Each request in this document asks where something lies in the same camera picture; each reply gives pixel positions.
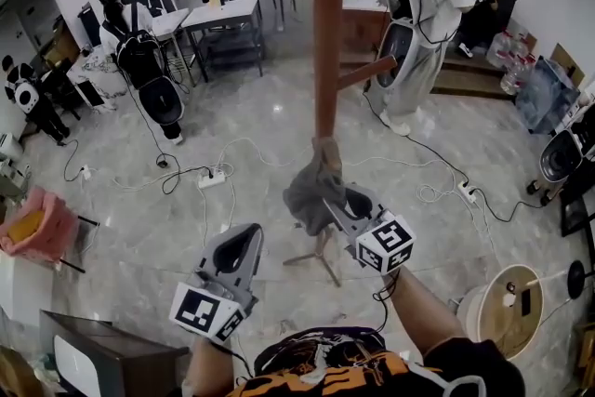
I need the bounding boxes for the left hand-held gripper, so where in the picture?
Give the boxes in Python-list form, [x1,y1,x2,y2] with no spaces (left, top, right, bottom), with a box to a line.
[168,222,265,346]

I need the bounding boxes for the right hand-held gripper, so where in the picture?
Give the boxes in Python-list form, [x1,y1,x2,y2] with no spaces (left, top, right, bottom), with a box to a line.
[324,183,417,276]

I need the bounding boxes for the grey cap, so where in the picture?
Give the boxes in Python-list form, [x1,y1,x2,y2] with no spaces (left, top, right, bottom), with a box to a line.
[283,137,349,237]

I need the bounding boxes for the brown wooden coat rack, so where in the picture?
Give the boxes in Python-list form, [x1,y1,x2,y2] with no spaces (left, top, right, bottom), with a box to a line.
[278,0,399,287]

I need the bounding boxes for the person's left forearm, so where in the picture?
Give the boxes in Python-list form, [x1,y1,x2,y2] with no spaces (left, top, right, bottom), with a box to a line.
[184,336,239,397]

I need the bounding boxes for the person's right forearm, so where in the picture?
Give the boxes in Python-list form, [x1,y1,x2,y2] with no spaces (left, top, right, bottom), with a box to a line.
[387,267,467,358]

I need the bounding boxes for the white power strip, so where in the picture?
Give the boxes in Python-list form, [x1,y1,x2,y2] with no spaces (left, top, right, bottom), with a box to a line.
[456,179,480,205]
[196,168,228,191]

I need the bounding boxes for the dark wooden cabinet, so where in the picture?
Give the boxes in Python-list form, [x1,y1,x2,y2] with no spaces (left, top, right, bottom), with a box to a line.
[38,308,191,397]

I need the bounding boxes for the black shirt with orange print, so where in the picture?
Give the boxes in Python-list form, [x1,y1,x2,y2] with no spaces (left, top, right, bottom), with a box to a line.
[226,326,527,397]

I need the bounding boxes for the white board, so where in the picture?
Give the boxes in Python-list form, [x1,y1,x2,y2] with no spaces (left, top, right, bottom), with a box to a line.
[52,334,102,397]

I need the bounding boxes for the pink basket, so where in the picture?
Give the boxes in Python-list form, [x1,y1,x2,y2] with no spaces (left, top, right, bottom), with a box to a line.
[0,187,81,265]

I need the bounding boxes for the wooden steps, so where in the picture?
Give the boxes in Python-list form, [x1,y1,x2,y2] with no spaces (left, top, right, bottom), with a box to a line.
[430,46,518,101]

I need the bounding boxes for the black round stand base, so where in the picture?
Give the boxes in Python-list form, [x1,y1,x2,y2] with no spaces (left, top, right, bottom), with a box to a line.
[566,259,595,299]

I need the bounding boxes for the clear water jug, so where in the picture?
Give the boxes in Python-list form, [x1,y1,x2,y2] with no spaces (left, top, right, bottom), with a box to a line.
[499,54,536,97]
[485,31,513,70]

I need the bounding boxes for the blue plastic bag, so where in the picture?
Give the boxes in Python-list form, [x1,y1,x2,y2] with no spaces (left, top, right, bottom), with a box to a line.
[514,58,581,137]

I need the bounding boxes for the wooden counter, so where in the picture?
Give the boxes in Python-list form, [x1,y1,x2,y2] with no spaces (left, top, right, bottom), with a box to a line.
[340,0,392,53]

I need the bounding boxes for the white table with black legs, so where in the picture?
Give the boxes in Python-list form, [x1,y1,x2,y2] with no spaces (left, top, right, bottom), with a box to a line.
[149,7,205,88]
[179,0,267,84]

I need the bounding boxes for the black speaker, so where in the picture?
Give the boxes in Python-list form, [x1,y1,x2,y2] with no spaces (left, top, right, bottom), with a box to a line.
[77,2,102,48]

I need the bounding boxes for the black power cable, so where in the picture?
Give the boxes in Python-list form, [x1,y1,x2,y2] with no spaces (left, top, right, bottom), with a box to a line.
[121,69,211,197]
[361,91,544,224]

